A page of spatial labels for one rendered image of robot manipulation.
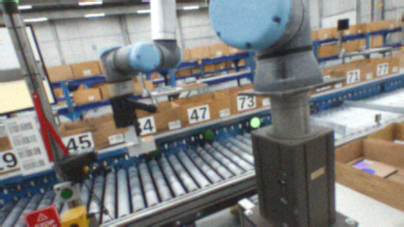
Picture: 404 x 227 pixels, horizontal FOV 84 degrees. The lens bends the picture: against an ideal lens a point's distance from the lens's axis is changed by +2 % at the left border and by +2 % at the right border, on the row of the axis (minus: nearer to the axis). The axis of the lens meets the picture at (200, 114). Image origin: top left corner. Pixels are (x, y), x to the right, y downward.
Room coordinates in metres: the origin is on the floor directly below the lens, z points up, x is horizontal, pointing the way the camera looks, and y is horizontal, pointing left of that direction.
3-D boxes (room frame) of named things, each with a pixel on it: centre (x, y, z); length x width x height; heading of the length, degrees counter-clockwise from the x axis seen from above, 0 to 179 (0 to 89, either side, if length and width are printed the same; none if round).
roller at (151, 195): (1.10, 0.35, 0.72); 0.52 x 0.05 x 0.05; 19
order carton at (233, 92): (1.83, -0.38, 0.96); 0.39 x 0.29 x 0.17; 109
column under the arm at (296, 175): (0.65, -0.27, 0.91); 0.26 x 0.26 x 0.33; 24
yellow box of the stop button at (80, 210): (0.71, 0.47, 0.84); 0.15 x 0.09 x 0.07; 109
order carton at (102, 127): (1.46, 0.73, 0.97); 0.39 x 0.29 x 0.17; 109
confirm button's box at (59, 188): (0.73, 0.51, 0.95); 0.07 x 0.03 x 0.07; 109
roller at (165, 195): (1.13, 0.29, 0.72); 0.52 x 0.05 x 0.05; 19
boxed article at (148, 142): (0.83, 0.25, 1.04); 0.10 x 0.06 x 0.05; 108
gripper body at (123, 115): (0.82, 0.28, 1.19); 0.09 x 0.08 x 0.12; 107
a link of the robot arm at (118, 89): (0.82, 0.27, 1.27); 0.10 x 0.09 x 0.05; 17
